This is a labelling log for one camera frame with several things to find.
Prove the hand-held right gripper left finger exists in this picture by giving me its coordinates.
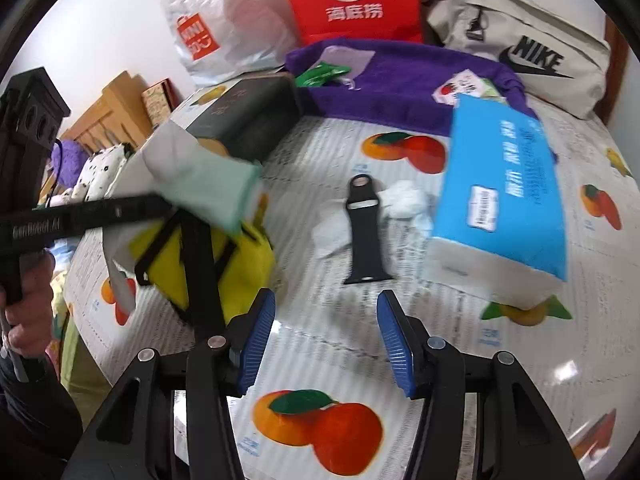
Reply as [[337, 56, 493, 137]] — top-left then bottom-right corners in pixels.
[[60, 287, 277, 480]]

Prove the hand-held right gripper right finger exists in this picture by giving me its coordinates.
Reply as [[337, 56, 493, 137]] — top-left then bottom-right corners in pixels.
[[376, 290, 586, 480]]

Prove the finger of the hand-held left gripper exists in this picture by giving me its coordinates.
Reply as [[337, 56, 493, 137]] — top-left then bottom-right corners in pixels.
[[134, 209, 241, 342], [100, 194, 173, 231]]

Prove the yellow zip pouch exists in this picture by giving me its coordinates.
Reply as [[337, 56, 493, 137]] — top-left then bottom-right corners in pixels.
[[127, 217, 277, 328]]

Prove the light green wipes packet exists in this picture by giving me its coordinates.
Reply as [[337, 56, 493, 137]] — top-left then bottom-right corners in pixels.
[[141, 127, 264, 235]]

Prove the dark green sachet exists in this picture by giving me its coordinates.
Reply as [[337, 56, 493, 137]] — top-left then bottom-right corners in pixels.
[[295, 60, 351, 88]]

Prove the purple towel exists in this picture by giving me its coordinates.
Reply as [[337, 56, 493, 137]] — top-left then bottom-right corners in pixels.
[[285, 37, 558, 163]]

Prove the person's left forearm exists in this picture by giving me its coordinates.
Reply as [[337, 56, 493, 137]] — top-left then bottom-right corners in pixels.
[[0, 350, 83, 480]]

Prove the person's left hand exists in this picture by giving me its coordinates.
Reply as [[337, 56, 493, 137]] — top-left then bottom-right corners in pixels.
[[2, 252, 56, 343]]

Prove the purple plush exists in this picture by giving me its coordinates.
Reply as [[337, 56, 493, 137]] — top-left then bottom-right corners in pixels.
[[50, 139, 90, 196]]

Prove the white spotted pillow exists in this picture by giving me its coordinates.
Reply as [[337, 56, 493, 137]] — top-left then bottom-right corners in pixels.
[[47, 142, 138, 208]]

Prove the wooden headboard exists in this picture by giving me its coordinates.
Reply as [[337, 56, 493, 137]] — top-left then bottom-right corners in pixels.
[[62, 71, 153, 153]]

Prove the brown patterned box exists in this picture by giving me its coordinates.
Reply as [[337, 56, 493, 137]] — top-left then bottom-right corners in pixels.
[[141, 77, 182, 128]]

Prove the green bedsheet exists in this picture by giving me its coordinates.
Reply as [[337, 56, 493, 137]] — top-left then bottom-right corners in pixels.
[[52, 280, 113, 426]]

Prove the dark box with gold base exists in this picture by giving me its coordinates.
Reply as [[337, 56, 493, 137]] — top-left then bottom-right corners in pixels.
[[187, 72, 303, 153]]

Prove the blue tissue pack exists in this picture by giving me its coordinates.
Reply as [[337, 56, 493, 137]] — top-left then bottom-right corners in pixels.
[[422, 92, 568, 308]]

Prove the white plastic shopping bag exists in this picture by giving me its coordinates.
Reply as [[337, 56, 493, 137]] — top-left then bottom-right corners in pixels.
[[152, 0, 301, 86]]

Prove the red paper bag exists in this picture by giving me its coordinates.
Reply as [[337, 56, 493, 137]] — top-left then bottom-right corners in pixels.
[[276, 0, 425, 46]]

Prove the grey sling bag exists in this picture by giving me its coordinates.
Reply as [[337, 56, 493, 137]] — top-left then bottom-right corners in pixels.
[[425, 0, 612, 120]]

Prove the black watch strap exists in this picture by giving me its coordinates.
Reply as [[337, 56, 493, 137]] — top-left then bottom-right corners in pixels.
[[342, 174, 392, 286]]

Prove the brown wooden door frame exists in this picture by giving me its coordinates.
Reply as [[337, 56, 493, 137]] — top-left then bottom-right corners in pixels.
[[597, 15, 631, 126]]

